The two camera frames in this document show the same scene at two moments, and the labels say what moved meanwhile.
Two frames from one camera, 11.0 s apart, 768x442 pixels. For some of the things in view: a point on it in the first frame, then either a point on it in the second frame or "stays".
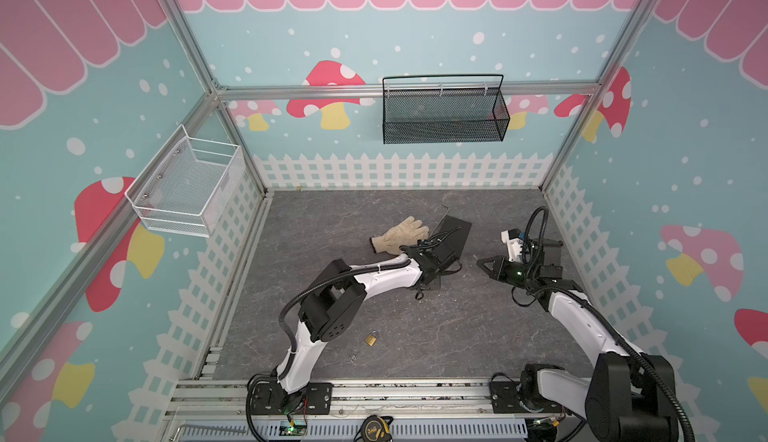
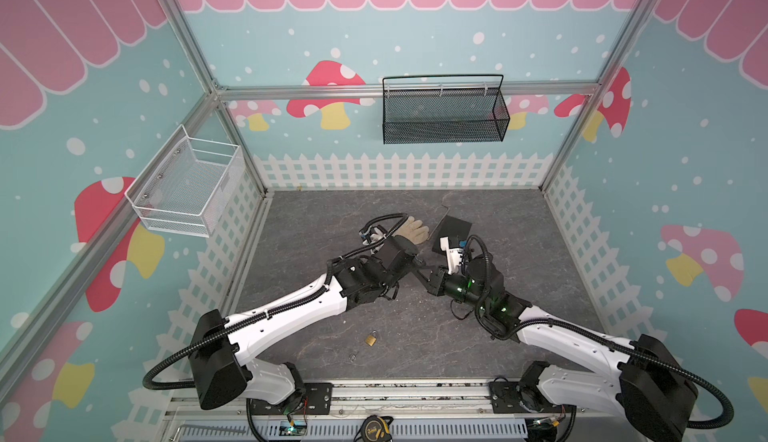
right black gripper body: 501,269 → 437,281
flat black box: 453,233 stays
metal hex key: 442,218 stays
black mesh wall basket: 443,108 stays
